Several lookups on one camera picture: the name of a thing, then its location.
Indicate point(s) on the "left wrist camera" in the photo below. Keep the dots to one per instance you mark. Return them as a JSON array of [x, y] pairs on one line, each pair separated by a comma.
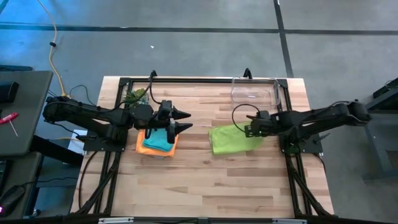
[[164, 109]]

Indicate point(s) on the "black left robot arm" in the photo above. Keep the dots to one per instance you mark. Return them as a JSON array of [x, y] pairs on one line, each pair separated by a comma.
[[93, 115]]

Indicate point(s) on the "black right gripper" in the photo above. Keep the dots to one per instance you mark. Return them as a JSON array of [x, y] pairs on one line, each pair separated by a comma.
[[262, 124]]

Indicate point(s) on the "white paper sheet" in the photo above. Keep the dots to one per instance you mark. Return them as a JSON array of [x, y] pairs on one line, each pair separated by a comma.
[[77, 144]]

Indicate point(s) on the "black metal table frame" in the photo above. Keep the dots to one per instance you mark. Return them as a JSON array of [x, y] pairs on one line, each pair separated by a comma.
[[186, 80]]

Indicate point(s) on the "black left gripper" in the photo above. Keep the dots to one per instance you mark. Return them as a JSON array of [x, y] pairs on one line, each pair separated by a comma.
[[171, 132]]

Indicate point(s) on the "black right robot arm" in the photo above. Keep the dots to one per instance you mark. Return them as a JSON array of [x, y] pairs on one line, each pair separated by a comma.
[[311, 118]]

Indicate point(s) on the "clear plastic bin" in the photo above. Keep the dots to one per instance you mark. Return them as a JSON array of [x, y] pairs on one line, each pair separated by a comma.
[[255, 93]]

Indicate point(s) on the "green microfiber towel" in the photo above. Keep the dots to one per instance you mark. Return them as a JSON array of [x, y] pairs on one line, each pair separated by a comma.
[[230, 141]]

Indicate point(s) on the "dark side table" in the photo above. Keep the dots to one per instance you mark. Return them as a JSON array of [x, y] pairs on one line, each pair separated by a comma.
[[21, 118]]

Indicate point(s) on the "orange microfiber towel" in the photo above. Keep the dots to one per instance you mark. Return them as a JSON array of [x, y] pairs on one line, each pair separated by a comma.
[[146, 151]]

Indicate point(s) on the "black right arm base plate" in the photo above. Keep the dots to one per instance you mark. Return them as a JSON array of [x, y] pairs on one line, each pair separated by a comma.
[[308, 146]]

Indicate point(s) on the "black computer mouse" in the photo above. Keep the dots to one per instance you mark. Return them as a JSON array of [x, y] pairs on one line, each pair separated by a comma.
[[11, 199]]

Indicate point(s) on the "black box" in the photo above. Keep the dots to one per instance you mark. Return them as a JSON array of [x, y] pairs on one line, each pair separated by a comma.
[[7, 91]]

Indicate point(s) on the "teal microfiber towel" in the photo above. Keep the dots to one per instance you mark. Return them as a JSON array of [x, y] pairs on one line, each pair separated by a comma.
[[157, 141]]

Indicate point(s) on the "potted succulent plant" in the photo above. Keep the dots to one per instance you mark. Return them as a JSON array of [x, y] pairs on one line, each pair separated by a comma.
[[135, 96]]

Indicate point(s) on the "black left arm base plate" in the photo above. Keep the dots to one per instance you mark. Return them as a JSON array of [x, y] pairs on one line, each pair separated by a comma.
[[99, 146]]

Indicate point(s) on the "grey metal stand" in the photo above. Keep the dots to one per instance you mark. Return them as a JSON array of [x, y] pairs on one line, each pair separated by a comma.
[[377, 146]]

